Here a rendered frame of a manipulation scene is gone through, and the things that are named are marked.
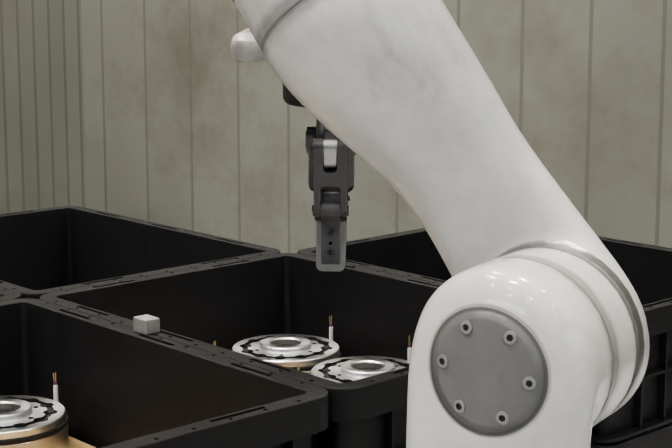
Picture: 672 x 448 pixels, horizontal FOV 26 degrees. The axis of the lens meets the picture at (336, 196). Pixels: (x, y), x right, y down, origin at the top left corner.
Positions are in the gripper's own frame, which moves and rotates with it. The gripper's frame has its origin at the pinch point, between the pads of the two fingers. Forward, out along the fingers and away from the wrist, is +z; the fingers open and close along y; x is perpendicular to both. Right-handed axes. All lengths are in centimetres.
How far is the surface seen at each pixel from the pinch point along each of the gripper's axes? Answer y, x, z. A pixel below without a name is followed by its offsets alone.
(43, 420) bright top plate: 0.5, 22.8, 14.6
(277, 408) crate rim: -18.6, 3.1, 7.4
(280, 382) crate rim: -12.6, 3.3, 7.4
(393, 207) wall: 338, -12, 54
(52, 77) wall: 412, 109, 20
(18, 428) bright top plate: -2.3, 24.2, 14.3
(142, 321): 0.5, 14.8, 6.4
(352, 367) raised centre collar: 15.0, -1.6, 14.2
